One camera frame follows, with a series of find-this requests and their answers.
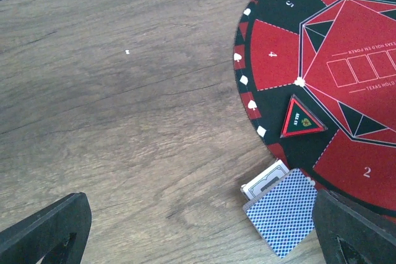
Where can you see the blue backed card deck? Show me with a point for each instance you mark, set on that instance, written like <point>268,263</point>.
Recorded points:
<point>282,214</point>

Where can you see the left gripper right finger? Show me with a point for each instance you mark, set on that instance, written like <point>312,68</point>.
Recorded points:
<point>350,233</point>

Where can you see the round red black poker mat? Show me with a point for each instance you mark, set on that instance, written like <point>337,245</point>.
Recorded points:
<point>338,58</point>

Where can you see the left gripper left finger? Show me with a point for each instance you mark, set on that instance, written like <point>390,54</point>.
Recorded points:
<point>57,233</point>

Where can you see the triangular all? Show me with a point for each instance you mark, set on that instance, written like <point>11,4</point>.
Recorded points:
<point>300,120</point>

